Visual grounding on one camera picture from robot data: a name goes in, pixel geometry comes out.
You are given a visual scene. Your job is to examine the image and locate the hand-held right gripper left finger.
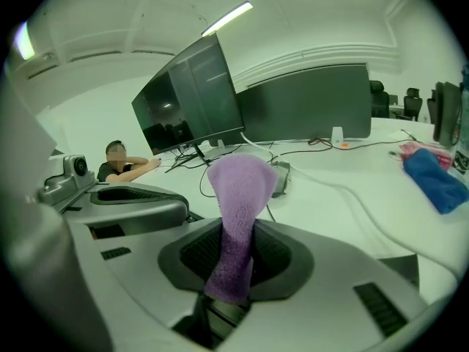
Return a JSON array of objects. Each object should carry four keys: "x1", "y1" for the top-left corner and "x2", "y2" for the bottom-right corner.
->
[{"x1": 69, "y1": 216, "x2": 223, "y2": 329}]

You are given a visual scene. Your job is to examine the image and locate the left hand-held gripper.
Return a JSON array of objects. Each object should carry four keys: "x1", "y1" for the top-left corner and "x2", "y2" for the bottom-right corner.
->
[{"x1": 35, "y1": 154, "x2": 191, "y2": 241}]

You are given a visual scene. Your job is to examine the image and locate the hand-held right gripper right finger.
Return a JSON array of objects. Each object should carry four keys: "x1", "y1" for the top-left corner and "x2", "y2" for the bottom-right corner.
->
[{"x1": 221, "y1": 217, "x2": 430, "y2": 352}]

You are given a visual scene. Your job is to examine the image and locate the purple cloth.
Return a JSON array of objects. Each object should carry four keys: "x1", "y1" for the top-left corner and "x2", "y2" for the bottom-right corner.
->
[{"x1": 204, "y1": 152, "x2": 279, "y2": 306}]

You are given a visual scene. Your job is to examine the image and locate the blue cloth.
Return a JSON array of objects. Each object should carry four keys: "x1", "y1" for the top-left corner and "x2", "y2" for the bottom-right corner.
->
[{"x1": 402, "y1": 147, "x2": 469, "y2": 215}]

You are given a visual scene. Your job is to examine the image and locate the black curved monitor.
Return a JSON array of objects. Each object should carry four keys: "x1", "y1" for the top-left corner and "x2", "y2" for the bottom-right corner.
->
[{"x1": 130, "y1": 32, "x2": 245, "y2": 175}]

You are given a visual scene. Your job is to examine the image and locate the grey computer mouse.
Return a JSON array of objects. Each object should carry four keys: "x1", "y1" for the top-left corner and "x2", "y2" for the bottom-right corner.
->
[{"x1": 269, "y1": 161, "x2": 292, "y2": 199}]

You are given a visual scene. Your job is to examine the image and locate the ceiling light tube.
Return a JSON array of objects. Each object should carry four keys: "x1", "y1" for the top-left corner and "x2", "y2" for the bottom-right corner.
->
[
  {"x1": 13, "y1": 21, "x2": 36, "y2": 62},
  {"x1": 200, "y1": 0, "x2": 254, "y2": 38}
]

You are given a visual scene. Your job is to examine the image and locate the grey desk divider panel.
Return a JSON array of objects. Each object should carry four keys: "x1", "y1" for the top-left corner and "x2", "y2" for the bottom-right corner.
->
[{"x1": 433, "y1": 81, "x2": 463, "y2": 149}]

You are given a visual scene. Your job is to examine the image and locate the black monitor cable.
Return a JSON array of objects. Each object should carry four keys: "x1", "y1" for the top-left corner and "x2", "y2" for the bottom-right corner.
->
[{"x1": 160, "y1": 141, "x2": 274, "y2": 198}]

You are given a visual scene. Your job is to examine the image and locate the thin dark cable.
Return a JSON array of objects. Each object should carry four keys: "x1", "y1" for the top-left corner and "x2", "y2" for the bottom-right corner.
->
[{"x1": 306, "y1": 136, "x2": 417, "y2": 150}]

